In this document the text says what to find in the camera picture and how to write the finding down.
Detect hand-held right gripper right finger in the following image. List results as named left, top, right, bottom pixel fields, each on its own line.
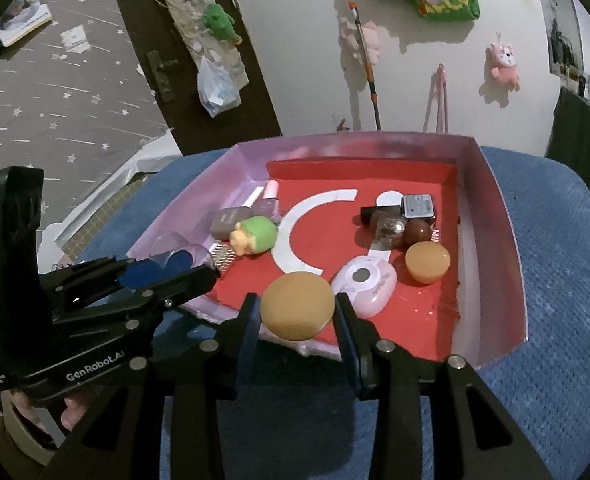
left=335, top=292, right=556, bottom=480

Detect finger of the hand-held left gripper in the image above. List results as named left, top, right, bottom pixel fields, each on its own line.
left=40, top=256, right=168, bottom=311
left=50, top=265, right=221, bottom=341

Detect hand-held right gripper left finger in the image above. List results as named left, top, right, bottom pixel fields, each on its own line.
left=40, top=292, right=261, bottom=480

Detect clear plastic cup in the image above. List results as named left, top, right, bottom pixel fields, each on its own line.
left=145, top=232, right=216, bottom=281

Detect lilac round case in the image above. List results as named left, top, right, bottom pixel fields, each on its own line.
left=331, top=255, right=396, bottom=318

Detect tan round disc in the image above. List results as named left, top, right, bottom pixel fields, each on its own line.
left=260, top=271, right=336, bottom=341
left=405, top=241, right=450, bottom=286

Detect grey eyeshadow case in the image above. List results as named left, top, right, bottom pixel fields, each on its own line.
left=211, top=206, right=248, bottom=239

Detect green yellow elephant toy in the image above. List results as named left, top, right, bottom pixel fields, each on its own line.
left=229, top=215, right=279, bottom=256

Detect pink cardboard box red bottom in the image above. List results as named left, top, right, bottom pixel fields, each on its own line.
left=125, top=131, right=532, bottom=368

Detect purple nail polish bottle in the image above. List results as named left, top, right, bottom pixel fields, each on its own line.
left=249, top=179, right=282, bottom=221

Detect clear bottle brown round cap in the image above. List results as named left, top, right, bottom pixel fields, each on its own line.
left=372, top=215, right=433, bottom=251

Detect black nail polish bottle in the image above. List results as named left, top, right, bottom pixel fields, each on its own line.
left=360, top=192, right=437, bottom=226

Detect person's left hand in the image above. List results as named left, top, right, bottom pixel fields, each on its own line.
left=12, top=387, right=88, bottom=433

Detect white plastic sheet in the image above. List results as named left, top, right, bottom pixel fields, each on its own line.
left=40, top=127, right=183, bottom=246

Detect hanging plastic bag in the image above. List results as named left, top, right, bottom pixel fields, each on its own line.
left=196, top=55, right=241, bottom=118

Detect blue blanket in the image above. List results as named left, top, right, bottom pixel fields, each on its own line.
left=75, top=145, right=590, bottom=480

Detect white booklet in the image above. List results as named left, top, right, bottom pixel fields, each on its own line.
left=0, top=0, right=53, bottom=48

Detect dark brown door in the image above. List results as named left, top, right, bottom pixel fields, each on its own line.
left=106, top=0, right=283, bottom=156

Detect papers on door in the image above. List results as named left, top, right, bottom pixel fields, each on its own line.
left=152, top=0, right=251, bottom=86

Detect green plush toy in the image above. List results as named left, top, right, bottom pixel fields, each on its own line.
left=202, top=4, right=243, bottom=45

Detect white orange stick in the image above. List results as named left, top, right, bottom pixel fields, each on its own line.
left=347, top=1, right=382, bottom=131

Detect pale pink plush toy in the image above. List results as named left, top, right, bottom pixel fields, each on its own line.
left=337, top=15, right=383, bottom=63

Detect cluttered side table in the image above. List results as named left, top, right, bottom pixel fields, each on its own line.
left=545, top=87, right=590, bottom=181

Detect door handle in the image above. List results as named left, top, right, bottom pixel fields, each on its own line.
left=146, top=50, right=180, bottom=106

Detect wall poster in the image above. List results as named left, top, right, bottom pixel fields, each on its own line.
left=535, top=0, right=586, bottom=78

